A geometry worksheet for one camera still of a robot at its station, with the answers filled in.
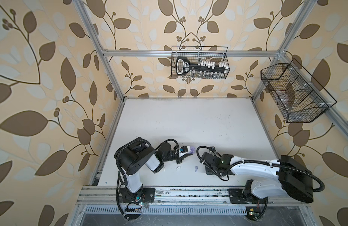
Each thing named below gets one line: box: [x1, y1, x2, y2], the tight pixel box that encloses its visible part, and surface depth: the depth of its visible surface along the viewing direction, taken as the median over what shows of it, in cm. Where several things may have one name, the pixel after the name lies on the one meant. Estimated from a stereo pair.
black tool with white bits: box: [175, 56, 230, 75], surface depth 84 cm
